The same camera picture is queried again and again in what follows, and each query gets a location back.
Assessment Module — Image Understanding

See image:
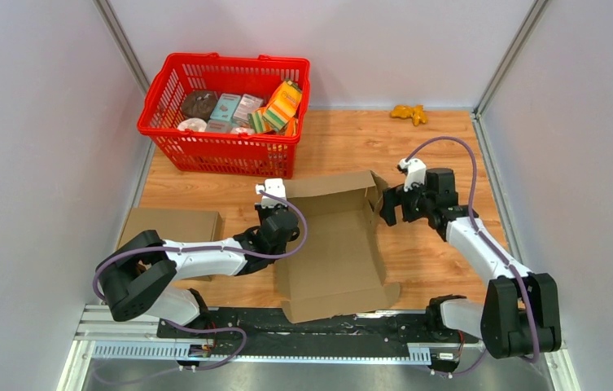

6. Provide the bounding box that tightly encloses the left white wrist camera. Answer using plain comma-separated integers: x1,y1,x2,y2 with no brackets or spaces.
255,178,287,209

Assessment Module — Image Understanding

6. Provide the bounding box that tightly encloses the brown round packet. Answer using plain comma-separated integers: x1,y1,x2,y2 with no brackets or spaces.
180,90,218,121

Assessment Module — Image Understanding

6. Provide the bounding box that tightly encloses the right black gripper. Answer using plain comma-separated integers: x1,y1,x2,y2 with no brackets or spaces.
379,175,434,226

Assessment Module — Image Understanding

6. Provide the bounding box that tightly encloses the grey pink small box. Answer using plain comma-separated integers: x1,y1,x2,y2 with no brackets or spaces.
232,94,264,126

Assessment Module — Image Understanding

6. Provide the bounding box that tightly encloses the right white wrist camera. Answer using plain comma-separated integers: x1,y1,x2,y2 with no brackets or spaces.
397,158,427,192

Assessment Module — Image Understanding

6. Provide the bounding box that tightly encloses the green striped sponge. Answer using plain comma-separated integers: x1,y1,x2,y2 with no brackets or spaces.
247,108,273,134

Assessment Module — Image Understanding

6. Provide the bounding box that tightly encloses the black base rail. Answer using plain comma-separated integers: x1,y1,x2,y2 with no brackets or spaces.
77,306,561,365

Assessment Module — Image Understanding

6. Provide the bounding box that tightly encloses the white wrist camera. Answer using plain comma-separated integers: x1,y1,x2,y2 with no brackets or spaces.
255,178,287,209
397,158,427,192

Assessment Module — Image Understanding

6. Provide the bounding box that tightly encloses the cardboard box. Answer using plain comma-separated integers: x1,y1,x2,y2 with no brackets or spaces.
117,207,225,283

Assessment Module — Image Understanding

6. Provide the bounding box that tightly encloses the cardboard sheet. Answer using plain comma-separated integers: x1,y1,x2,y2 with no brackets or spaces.
274,170,401,323

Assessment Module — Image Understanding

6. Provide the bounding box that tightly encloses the striped sponge pack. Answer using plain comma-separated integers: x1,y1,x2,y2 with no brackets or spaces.
262,80,303,131

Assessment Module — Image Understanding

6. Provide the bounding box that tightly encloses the yellow toy figure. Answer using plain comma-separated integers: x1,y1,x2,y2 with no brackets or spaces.
389,105,428,126

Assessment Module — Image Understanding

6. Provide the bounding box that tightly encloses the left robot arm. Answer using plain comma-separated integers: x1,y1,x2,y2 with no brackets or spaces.
93,202,308,338

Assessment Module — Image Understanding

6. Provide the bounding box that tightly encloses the white round container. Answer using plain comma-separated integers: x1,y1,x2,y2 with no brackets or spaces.
177,117,208,132

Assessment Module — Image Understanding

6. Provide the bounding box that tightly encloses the teal small box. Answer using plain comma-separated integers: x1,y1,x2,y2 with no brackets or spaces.
210,93,241,122

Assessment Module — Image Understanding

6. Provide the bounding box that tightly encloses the red plastic basket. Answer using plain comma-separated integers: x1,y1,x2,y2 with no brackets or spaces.
138,53,310,178

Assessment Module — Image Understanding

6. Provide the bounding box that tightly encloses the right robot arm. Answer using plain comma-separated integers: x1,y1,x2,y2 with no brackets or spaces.
379,162,562,358

